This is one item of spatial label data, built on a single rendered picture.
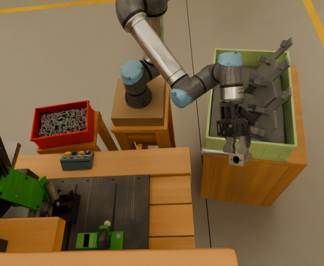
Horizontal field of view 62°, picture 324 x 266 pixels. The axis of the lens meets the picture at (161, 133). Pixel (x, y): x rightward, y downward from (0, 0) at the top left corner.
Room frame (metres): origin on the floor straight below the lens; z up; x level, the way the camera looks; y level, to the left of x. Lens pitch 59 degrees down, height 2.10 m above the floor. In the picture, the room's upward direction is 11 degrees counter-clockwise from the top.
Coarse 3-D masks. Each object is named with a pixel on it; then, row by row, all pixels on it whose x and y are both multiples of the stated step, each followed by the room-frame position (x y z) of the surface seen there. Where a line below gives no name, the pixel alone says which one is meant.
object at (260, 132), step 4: (256, 108) 0.69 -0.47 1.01; (260, 108) 0.68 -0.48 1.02; (264, 108) 0.68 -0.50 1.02; (264, 112) 0.66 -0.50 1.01; (268, 112) 0.65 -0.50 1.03; (252, 128) 0.62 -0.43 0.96; (256, 128) 0.61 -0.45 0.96; (260, 128) 0.62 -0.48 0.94; (252, 132) 0.60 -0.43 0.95; (256, 132) 0.60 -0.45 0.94; (260, 132) 0.58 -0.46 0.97; (264, 132) 0.58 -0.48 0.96
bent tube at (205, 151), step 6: (204, 150) 0.51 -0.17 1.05; (210, 150) 0.49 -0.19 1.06; (216, 150) 0.48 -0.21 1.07; (222, 150) 0.47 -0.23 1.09; (228, 156) 0.44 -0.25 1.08; (234, 156) 0.37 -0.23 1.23; (240, 156) 0.36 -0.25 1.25; (252, 156) 0.38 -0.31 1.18; (234, 162) 0.36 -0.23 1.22; (240, 162) 0.34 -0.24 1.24
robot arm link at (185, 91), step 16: (128, 0) 0.88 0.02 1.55; (128, 16) 0.83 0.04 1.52; (144, 16) 0.84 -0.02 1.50; (128, 32) 0.83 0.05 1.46; (144, 32) 0.78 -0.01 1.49; (144, 48) 0.74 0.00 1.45; (160, 48) 0.72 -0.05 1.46; (160, 64) 0.68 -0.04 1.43; (176, 64) 0.67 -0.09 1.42; (176, 80) 0.62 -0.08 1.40; (192, 80) 0.61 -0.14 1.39; (176, 96) 0.56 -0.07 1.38; (192, 96) 0.56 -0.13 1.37
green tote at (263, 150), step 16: (256, 64) 1.10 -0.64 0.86; (288, 80) 0.87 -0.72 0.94; (208, 112) 0.75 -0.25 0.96; (288, 112) 0.70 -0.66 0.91; (208, 128) 0.66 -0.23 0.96; (288, 128) 0.62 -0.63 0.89; (208, 144) 0.61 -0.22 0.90; (224, 144) 0.58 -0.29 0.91; (256, 144) 0.53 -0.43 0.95; (272, 144) 0.51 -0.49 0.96; (288, 144) 0.50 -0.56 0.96
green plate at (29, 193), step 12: (12, 168) 0.49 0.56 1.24; (0, 180) 0.43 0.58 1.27; (12, 180) 0.45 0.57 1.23; (24, 180) 0.46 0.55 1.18; (36, 180) 0.48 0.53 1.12; (0, 192) 0.39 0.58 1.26; (12, 192) 0.41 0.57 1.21; (24, 192) 0.42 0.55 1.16; (36, 192) 0.44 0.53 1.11; (24, 204) 0.38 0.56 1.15; (36, 204) 0.39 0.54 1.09
